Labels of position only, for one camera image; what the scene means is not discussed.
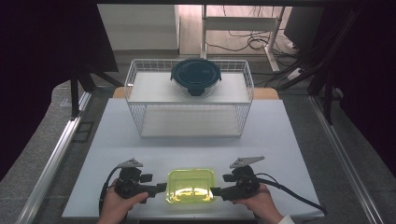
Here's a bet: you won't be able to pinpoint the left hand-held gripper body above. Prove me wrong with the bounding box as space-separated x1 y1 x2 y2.
113 158 153 201

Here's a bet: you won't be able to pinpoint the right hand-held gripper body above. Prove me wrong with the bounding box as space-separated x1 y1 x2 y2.
222 156 266 201

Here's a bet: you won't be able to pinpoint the yellow-green transparent plastic container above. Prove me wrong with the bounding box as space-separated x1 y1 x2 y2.
165 168 218 204

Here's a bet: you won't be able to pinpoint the white wire two-tier rack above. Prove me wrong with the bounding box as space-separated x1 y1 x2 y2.
123 59 255 138

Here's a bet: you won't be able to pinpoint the round container with dark lid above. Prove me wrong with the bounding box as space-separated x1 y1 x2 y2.
170 58 222 98

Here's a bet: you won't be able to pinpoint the person's left hand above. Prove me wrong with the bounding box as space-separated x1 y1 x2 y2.
98 182 150 224

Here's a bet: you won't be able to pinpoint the person's right hand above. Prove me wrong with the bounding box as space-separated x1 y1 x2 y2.
232 183 285 224

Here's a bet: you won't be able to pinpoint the wooden board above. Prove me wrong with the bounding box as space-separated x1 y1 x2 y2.
111 87 280 101

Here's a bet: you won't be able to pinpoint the black stand legs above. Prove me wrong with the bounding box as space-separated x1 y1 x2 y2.
276 8 362 126
69 62 124 121

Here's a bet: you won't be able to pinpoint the white power strip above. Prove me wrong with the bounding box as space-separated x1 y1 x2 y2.
286 67 304 81

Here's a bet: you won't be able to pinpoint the dark curtain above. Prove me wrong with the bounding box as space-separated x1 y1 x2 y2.
320 0 396 178
0 0 120 181

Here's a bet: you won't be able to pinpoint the white cabinet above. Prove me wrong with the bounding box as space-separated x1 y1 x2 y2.
97 3 181 51

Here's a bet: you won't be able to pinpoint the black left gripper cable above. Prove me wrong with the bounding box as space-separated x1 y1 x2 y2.
98 165 121 217

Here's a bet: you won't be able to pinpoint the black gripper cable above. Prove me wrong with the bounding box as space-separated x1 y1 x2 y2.
98 165 121 217
255 173 329 217

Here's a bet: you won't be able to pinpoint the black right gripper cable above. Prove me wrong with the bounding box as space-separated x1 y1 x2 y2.
255 173 329 217

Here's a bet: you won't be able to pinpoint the aluminium frame rail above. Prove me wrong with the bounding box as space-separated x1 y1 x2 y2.
309 94 387 224
15 91 93 224

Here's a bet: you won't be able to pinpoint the black floor cables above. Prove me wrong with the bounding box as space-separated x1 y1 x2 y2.
206 5 301 54

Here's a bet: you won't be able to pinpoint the white desk frame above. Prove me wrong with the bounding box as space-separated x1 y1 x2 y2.
200 4 286 73

